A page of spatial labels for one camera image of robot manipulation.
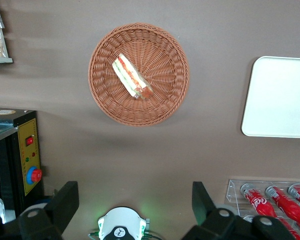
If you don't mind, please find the triangle sandwich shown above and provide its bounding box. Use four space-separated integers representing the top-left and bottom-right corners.
111 53 153 101

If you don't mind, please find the clear acrylic bottle rack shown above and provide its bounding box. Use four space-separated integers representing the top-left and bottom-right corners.
224 178 300 240

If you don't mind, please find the grey wire snack rack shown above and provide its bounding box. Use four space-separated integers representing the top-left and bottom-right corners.
0 0 14 64

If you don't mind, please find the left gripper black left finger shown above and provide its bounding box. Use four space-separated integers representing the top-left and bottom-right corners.
44 180 80 235

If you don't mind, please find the cream rectangular plastic tray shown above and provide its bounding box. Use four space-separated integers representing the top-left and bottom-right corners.
241 55 300 140

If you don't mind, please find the large round brown wicker basket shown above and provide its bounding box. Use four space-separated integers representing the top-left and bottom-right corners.
87 22 191 127

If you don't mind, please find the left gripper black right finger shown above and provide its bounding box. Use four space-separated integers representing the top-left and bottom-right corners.
191 181 217 225

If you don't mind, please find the black food warmer cabinet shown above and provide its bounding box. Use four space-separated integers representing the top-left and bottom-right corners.
0 106 45 225

